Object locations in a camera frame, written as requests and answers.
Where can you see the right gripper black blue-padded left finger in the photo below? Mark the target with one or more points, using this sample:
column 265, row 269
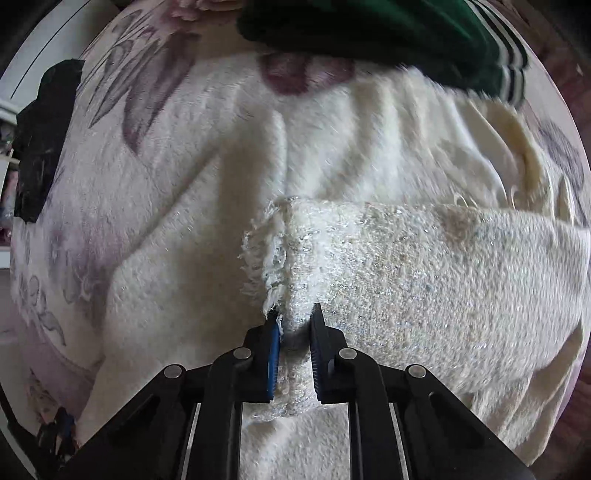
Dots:
column 249, row 372

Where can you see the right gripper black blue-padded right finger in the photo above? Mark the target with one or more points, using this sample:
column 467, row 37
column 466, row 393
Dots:
column 341, row 373

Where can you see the cream fuzzy knit sweater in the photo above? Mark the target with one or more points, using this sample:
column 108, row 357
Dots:
column 432, row 226

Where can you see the floral plush bed blanket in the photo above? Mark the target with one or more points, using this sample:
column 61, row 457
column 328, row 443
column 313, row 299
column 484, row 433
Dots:
column 92, row 193

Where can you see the black cloth at bed edge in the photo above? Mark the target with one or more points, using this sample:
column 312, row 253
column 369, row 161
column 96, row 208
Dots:
column 40, row 134

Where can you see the dark green striped garment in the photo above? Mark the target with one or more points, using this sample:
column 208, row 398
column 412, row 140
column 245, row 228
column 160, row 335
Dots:
column 460, row 44

